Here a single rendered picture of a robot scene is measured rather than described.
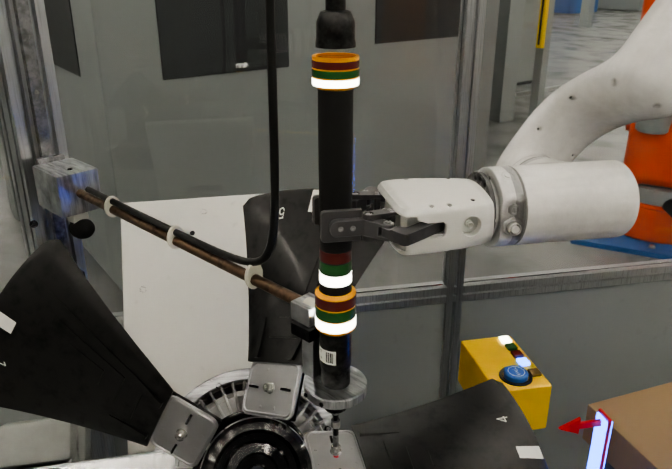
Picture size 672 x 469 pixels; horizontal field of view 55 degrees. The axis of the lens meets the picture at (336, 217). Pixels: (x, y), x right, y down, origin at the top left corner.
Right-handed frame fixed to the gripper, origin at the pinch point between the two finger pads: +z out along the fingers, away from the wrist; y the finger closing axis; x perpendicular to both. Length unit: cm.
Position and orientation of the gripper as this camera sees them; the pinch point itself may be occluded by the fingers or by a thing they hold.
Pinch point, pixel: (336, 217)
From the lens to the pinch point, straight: 65.0
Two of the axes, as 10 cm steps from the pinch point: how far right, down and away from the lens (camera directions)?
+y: -2.0, -3.6, 9.1
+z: -9.8, 0.7, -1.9
